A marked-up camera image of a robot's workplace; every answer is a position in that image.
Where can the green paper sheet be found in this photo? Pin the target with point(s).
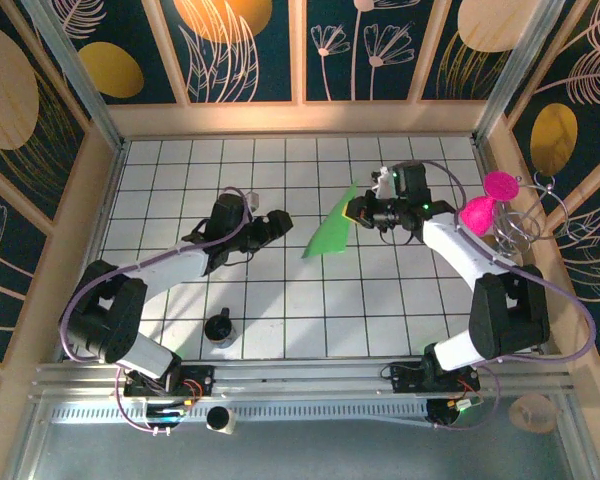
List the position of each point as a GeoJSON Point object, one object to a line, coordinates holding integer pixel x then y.
{"type": "Point", "coordinates": [330, 235]}

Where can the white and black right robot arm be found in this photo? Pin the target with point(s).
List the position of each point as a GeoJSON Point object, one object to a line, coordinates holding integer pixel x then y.
{"type": "Point", "coordinates": [445, 245]}

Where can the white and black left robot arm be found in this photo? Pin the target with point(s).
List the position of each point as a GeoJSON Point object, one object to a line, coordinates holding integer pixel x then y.
{"type": "Point", "coordinates": [175, 267]}

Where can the black mug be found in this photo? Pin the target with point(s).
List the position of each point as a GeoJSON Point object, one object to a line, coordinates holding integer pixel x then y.
{"type": "Point", "coordinates": [219, 327]}

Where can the round pink felt disc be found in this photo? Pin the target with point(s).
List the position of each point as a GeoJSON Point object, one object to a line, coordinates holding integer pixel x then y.
{"type": "Point", "coordinates": [501, 186]}

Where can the black and white cylinder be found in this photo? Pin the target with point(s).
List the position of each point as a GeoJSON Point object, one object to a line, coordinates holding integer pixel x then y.
{"type": "Point", "coordinates": [220, 419]}

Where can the small electronics board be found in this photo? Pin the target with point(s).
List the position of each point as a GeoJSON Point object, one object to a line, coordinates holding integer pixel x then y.
{"type": "Point", "coordinates": [167, 412]}

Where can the round wooden disc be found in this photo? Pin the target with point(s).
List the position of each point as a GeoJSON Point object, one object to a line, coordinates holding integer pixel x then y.
{"type": "Point", "coordinates": [532, 412]}

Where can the aluminium mounting rail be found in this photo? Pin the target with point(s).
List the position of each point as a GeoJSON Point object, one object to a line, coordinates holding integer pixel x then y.
{"type": "Point", "coordinates": [300, 380]}

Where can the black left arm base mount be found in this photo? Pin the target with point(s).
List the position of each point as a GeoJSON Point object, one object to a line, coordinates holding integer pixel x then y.
{"type": "Point", "coordinates": [200, 380]}

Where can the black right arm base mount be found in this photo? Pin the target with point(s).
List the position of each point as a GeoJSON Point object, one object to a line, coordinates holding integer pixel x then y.
{"type": "Point", "coordinates": [405, 377]}

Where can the aluminium frame post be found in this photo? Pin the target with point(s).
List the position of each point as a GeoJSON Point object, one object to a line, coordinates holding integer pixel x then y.
{"type": "Point", "coordinates": [515, 65]}
{"type": "Point", "coordinates": [80, 75]}

